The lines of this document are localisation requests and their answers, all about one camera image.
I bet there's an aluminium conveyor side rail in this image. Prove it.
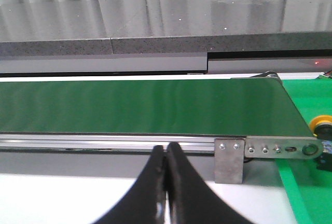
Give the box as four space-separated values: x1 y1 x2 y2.
1 134 216 153

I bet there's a yellow mushroom push button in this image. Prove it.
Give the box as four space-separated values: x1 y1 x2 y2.
309 115 331 172

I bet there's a steel conveyor end plate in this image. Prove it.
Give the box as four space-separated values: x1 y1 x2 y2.
244 136 324 160

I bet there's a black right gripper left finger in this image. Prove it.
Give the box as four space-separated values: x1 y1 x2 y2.
96 146 165 223

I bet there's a grey stone counter slab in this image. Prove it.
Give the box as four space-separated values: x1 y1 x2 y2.
1 0 331 57

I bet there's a bright green mat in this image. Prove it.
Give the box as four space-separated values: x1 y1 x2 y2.
276 79 331 223

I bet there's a small green circuit board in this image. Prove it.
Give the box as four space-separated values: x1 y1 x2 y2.
317 70 332 79

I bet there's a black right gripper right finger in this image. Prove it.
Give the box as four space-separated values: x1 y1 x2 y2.
167 143 251 223

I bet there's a steel conveyor support bracket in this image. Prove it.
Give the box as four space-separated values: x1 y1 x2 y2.
214 138 245 184

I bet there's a green conveyor belt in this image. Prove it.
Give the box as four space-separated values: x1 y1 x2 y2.
1 78 311 137

